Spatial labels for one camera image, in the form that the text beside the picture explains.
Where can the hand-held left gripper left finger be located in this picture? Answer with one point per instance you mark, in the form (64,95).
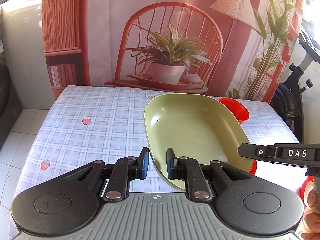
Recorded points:
(144,165)

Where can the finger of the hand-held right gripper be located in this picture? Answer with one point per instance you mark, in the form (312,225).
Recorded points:
(252,152)

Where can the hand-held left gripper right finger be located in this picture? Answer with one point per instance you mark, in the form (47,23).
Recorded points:
(171,165)

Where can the red bowl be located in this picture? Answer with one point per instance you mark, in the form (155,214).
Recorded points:
(253,167)
(237,110)

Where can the green oval plate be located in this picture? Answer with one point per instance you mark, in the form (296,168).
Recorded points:
(195,130)

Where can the person's right hand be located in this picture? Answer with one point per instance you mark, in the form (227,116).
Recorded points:
(312,198)

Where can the black exercise bike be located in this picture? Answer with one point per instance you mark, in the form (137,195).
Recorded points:
(292,100)

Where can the blue checked strawberry tablecloth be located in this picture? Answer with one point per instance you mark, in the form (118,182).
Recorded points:
(100,130)

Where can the printed backdrop cloth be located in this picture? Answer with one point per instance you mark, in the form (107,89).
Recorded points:
(100,30)

